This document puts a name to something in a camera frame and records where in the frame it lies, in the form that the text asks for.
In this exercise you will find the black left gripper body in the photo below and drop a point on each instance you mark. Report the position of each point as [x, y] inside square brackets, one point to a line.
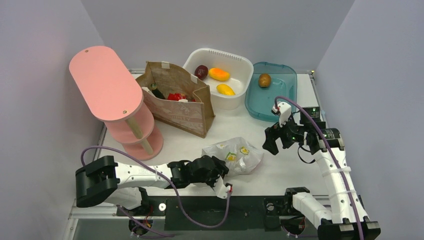
[210, 178]

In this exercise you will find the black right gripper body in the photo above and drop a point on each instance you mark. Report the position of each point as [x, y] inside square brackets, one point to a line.
[290, 133]

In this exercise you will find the white plastic grocery bag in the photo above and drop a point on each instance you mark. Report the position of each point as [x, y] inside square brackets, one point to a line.
[240, 157]

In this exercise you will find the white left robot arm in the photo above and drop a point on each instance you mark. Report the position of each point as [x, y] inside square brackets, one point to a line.
[107, 181]

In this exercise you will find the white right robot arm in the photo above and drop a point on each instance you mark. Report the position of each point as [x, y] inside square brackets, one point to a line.
[346, 219]

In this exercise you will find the brown paper grocery bag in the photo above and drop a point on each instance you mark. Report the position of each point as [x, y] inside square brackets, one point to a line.
[193, 117]

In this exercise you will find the teal transparent plastic tub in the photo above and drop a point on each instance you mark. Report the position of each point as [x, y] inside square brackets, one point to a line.
[260, 100]

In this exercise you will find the brown kiwi fruit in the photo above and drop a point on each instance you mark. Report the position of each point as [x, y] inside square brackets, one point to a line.
[264, 80]

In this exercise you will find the red package in paper bag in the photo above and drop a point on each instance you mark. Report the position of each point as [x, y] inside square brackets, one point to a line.
[180, 97]

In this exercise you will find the white plastic basket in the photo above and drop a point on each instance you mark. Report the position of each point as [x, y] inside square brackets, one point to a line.
[240, 69]

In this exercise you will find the dark green bottle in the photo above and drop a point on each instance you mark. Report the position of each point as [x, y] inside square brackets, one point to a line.
[156, 92]

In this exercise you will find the orange yellow mango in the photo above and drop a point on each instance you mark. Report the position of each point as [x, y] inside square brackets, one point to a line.
[219, 74]

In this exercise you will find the dark red plum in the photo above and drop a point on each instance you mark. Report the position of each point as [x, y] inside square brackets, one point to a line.
[201, 72]

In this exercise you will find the pink tiered shelf stand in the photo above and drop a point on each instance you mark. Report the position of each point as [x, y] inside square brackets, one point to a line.
[114, 97]

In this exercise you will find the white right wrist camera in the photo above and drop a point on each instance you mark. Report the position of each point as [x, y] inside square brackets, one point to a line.
[284, 111]

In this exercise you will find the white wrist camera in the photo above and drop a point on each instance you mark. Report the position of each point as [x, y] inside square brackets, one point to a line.
[284, 111]
[222, 189]

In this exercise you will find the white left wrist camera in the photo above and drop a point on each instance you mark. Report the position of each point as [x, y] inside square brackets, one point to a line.
[222, 189]

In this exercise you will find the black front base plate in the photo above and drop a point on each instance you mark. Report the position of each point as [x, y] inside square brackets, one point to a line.
[270, 213]

